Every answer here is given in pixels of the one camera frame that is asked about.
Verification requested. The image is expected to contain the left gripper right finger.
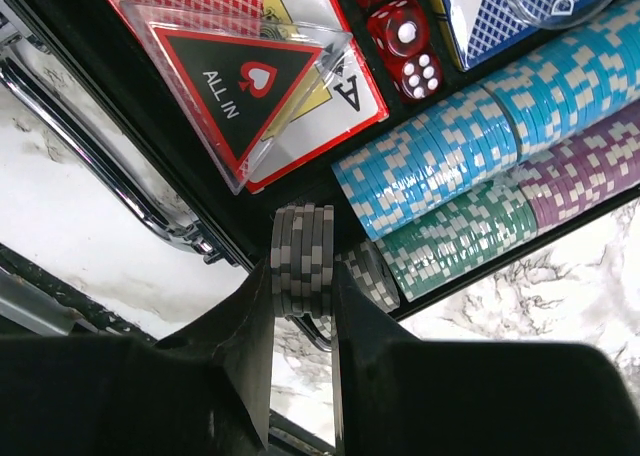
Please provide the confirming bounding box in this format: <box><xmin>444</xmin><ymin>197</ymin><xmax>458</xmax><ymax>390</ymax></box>
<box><xmin>332</xmin><ymin>264</ymin><xmax>639</xmax><ymax>455</ymax></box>

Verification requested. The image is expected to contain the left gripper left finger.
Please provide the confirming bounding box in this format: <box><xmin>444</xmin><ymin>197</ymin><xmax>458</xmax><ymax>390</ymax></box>
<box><xmin>1</xmin><ymin>263</ymin><xmax>274</xmax><ymax>455</ymax></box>

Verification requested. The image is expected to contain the white poker chip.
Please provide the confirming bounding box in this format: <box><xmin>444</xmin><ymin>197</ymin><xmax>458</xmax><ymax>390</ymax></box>
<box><xmin>270</xmin><ymin>208</ymin><xmax>285</xmax><ymax>317</ymax></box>
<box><xmin>311</xmin><ymin>207</ymin><xmax>324</xmax><ymax>318</ymax></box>
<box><xmin>291</xmin><ymin>206</ymin><xmax>304</xmax><ymax>317</ymax></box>
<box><xmin>322</xmin><ymin>205</ymin><xmax>334</xmax><ymax>316</ymax></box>
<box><xmin>281</xmin><ymin>205</ymin><xmax>295</xmax><ymax>315</ymax></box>
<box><xmin>301</xmin><ymin>203</ymin><xmax>315</xmax><ymax>314</ymax></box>

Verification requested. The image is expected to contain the triangular all-in button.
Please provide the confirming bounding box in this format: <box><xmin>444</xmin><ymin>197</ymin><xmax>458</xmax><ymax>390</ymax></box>
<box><xmin>121</xmin><ymin>0</ymin><xmax>352</xmax><ymax>194</ymax></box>

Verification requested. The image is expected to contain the red playing card deck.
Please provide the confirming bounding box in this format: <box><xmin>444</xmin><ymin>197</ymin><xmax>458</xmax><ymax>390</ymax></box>
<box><xmin>107</xmin><ymin>0</ymin><xmax>389</xmax><ymax>193</ymax></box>

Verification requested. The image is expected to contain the black poker chip case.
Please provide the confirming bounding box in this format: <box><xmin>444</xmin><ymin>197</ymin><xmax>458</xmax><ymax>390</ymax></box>
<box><xmin>1</xmin><ymin>0</ymin><xmax>639</xmax><ymax>320</ymax></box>

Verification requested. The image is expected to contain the blue playing card deck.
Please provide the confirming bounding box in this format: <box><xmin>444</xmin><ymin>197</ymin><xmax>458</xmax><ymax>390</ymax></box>
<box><xmin>430</xmin><ymin>0</ymin><xmax>540</xmax><ymax>72</ymax></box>

